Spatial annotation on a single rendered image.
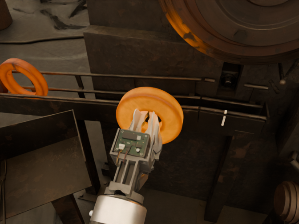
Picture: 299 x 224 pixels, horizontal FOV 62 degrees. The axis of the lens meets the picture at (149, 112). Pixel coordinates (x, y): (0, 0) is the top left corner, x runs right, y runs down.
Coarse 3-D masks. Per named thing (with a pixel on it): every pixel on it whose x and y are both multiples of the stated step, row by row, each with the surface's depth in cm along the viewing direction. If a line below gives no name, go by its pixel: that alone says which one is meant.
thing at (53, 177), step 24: (48, 120) 74; (72, 120) 77; (0, 144) 73; (24, 144) 76; (48, 144) 80; (72, 144) 79; (0, 168) 75; (24, 168) 74; (48, 168) 73; (72, 168) 73; (24, 192) 68; (48, 192) 68; (72, 192) 67; (0, 216) 64; (72, 216) 88
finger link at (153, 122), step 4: (152, 112) 55; (152, 116) 49; (156, 116) 54; (148, 120) 54; (152, 120) 49; (156, 120) 53; (148, 124) 54; (152, 124) 50; (156, 124) 53; (148, 128) 53; (152, 128) 50; (156, 128) 52; (148, 132) 52; (152, 132) 51; (156, 132) 52; (152, 136) 51; (156, 136) 51
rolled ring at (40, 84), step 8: (8, 64) 86; (16, 64) 85; (24, 64) 86; (0, 72) 90; (8, 72) 91; (24, 72) 86; (32, 72) 86; (8, 80) 93; (32, 80) 88; (40, 80) 88; (8, 88) 95; (16, 88) 95; (40, 88) 89
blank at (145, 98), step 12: (132, 96) 52; (144, 96) 51; (156, 96) 51; (168, 96) 52; (120, 108) 55; (132, 108) 54; (144, 108) 54; (156, 108) 53; (168, 108) 52; (180, 108) 54; (120, 120) 58; (168, 120) 54; (180, 120) 54; (144, 132) 58; (168, 132) 57
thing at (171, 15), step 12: (168, 0) 57; (168, 12) 59; (180, 24) 60; (192, 36) 61; (204, 48) 63; (216, 48) 62; (228, 60) 63; (240, 60) 63; (252, 60) 62; (264, 60) 61; (276, 60) 60
